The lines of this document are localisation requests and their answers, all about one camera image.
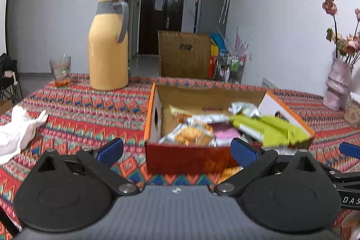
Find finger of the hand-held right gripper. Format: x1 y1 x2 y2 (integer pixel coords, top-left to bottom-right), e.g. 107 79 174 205
319 165 360 184
339 141 360 162

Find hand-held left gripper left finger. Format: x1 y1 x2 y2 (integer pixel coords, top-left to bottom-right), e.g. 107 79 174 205
27 137 141 197

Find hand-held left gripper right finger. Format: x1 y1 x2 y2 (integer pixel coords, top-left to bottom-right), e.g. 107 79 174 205
214 137 328 197

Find pink snack packet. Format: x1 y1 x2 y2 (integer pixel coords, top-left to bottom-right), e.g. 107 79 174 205
214 128 239 146

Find red cardboard box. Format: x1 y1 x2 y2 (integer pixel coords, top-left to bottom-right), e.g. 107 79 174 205
144 82 315 176

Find lime green snack packet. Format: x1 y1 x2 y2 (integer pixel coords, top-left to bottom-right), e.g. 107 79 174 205
232 114 310 146

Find white crinkled snack packet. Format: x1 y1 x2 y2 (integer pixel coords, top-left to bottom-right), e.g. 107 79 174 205
228 101 261 118

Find patterned red tablecloth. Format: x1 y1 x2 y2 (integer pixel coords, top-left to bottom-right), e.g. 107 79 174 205
0 73 360 240

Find beige snack packet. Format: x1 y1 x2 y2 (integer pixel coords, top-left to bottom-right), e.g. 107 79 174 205
186 113 230 125

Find orange cracker packet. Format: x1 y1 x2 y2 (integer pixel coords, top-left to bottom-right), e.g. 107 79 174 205
159 123 216 146

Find pink textured vase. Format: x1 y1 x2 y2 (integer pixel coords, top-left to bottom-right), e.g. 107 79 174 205
323 56 354 111

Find red gift box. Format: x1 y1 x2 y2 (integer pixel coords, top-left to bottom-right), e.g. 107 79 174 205
208 56 218 79

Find yellow thermos jug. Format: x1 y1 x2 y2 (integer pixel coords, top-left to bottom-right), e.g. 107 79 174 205
88 0 130 90

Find clear drinking glass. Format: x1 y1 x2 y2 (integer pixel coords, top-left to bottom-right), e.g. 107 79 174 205
49 56 71 88

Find white cloth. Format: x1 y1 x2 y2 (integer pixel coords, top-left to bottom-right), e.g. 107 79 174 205
0 105 49 165

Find wooden chair back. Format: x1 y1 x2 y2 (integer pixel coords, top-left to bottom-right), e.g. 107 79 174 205
158 30 213 79

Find dark entrance door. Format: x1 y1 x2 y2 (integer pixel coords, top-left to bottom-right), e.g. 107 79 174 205
138 0 186 55

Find black folding chair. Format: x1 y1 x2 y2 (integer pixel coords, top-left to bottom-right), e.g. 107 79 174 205
0 53 24 104

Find dark side door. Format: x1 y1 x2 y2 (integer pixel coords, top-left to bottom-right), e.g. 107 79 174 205
125 0 137 61

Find grey refrigerator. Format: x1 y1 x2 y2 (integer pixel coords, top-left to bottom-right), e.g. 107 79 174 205
194 0 230 35

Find white folded umbrella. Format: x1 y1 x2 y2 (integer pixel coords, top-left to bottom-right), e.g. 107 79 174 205
219 0 231 24

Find dried pink roses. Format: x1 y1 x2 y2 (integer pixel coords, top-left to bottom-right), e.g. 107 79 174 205
321 0 360 65

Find white wall vent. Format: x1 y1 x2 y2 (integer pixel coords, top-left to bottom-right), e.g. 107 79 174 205
261 77 282 89

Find wire storage cart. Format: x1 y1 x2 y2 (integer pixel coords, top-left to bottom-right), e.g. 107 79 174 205
215 50 246 83

